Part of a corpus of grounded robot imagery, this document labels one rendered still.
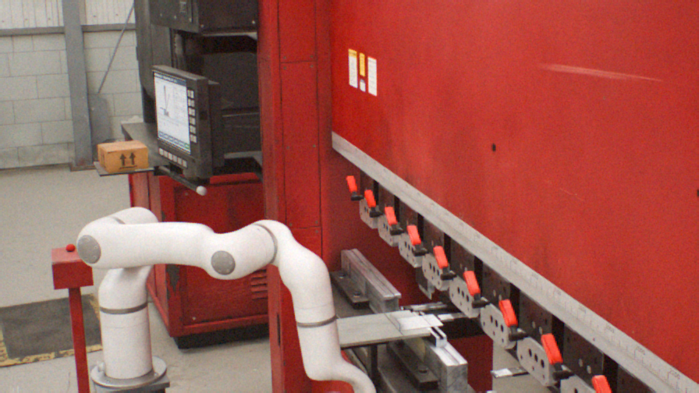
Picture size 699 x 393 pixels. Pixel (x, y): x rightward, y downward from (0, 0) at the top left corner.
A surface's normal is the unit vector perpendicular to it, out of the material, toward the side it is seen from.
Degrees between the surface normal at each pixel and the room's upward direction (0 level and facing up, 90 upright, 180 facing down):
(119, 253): 95
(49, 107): 90
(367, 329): 0
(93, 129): 90
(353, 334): 0
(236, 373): 0
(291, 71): 90
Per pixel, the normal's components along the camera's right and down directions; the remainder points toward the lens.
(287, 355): 0.28, 0.24
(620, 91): -0.96, 0.09
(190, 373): -0.02, -0.97
